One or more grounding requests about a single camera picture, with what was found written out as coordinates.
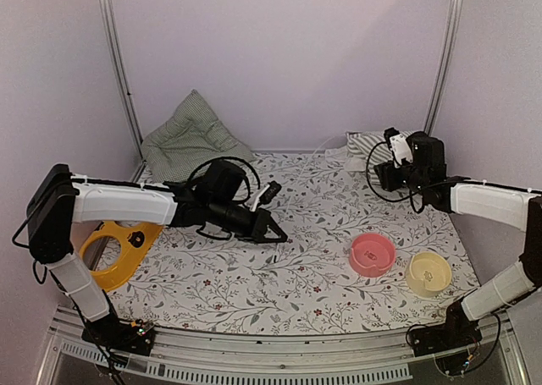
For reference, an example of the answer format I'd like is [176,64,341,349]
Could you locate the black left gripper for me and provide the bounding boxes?
[208,195,287,243]

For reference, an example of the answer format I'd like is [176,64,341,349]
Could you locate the green striped pet tent fabric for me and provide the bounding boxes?
[324,131,392,186]

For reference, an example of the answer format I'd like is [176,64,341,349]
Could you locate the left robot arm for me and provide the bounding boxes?
[12,157,288,346]

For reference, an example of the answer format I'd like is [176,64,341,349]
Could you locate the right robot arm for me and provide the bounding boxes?
[366,128,541,348]

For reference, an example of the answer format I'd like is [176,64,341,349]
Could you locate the pink pet bowl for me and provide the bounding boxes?
[348,233,396,278]

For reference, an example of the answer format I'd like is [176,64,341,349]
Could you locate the cream pet bowl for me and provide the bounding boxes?
[405,251,452,298]

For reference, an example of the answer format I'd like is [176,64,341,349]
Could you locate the green checkered cushion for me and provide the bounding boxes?
[141,90,255,183]

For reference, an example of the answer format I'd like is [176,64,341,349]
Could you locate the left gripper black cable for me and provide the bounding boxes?
[185,157,263,204]

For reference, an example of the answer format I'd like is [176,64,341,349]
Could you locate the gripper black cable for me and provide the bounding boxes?
[364,141,424,215]
[185,157,263,204]

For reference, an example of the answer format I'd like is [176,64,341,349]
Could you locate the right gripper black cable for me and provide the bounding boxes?
[364,141,424,215]

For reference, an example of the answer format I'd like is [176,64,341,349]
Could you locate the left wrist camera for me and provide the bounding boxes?
[246,181,282,212]

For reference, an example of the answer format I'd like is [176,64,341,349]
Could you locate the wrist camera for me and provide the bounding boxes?
[384,128,412,168]
[246,181,282,212]

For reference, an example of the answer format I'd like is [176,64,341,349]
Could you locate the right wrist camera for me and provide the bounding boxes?
[384,128,412,168]

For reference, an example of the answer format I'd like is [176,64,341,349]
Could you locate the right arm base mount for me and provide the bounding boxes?
[406,302,482,356]

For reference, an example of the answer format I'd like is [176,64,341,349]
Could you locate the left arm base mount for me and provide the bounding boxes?
[81,292,156,356]

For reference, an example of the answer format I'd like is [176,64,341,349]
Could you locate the front aluminium rail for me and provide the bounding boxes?
[37,307,531,384]

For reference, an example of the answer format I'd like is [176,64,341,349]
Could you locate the right aluminium corner post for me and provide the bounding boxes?
[423,0,463,135]

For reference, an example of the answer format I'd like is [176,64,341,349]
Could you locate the aluminium corner post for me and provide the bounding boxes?
[423,0,463,135]
[98,0,143,159]

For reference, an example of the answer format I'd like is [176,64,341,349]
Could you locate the left aluminium corner post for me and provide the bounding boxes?
[98,0,143,159]

